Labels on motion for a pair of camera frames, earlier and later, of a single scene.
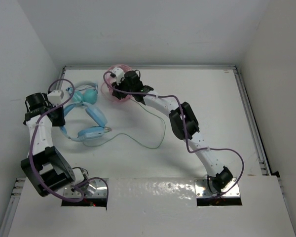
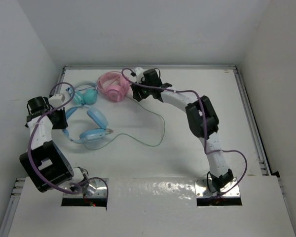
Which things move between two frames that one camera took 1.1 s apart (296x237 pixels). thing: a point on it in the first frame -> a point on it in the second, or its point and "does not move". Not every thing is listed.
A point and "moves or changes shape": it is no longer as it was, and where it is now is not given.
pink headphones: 113,75 moves or changes shape
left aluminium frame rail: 59,83 does not move
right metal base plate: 203,190 does not move
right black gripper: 120,95 -> 137,94
